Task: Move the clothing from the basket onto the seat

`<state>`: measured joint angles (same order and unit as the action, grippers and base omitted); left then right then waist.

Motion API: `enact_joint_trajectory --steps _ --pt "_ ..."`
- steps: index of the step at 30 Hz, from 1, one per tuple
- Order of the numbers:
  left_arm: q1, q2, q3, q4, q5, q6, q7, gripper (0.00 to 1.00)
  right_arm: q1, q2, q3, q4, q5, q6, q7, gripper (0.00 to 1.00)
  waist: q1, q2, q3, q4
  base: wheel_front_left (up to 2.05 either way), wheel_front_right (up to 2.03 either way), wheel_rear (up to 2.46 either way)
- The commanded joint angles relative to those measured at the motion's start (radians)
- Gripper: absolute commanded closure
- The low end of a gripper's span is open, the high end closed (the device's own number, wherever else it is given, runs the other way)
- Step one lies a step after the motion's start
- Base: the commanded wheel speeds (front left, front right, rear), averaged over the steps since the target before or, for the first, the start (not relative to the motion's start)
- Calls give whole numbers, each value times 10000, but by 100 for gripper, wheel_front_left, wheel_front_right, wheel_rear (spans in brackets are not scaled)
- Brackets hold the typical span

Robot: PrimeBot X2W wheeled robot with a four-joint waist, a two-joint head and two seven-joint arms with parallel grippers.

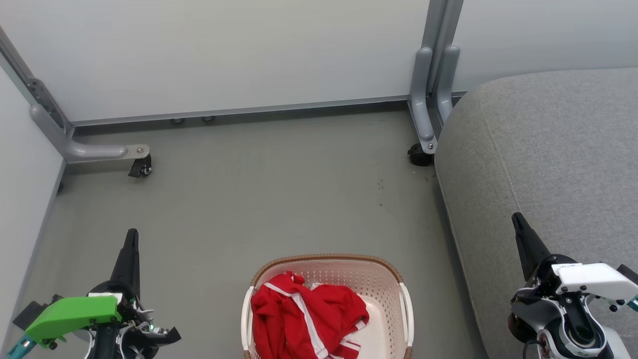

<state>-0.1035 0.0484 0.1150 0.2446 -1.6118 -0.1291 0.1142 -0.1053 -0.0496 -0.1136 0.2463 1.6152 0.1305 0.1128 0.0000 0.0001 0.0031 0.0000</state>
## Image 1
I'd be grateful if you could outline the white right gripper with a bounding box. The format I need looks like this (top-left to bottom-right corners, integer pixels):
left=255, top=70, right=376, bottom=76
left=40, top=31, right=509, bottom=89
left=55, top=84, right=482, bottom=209
left=512, top=212, right=638, bottom=312

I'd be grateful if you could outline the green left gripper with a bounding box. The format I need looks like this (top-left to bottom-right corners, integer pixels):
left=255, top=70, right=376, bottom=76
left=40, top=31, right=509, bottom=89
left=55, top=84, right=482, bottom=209
left=25, top=228, right=181, bottom=350

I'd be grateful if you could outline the red garment with white stripes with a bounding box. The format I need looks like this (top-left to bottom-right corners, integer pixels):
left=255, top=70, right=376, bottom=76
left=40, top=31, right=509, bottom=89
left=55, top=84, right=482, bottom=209
left=251, top=272, right=329, bottom=359
left=312, top=283, right=370, bottom=359

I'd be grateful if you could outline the grey fabric sofa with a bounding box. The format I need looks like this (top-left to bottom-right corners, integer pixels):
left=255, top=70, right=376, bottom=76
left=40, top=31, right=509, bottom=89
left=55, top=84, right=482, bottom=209
left=435, top=67, right=638, bottom=359

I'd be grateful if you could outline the black caster wheel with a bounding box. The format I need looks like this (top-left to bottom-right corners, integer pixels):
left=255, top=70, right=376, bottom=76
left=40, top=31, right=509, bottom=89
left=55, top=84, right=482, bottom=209
left=128, top=154, right=153, bottom=179
left=407, top=143, right=435, bottom=167

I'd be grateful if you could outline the grey curved partition foot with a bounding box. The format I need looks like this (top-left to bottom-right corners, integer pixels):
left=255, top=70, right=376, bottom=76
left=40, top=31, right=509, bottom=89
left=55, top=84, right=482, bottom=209
left=0, top=27, right=151, bottom=164

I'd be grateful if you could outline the white laundry basket brown rim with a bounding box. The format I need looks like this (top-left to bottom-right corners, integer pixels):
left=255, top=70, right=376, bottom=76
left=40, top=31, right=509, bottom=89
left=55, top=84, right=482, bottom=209
left=241, top=253, right=415, bottom=359

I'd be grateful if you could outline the grey partition bottom rail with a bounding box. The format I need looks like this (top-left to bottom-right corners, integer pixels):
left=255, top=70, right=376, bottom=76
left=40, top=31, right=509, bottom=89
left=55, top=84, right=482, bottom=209
left=70, top=96, right=414, bottom=127

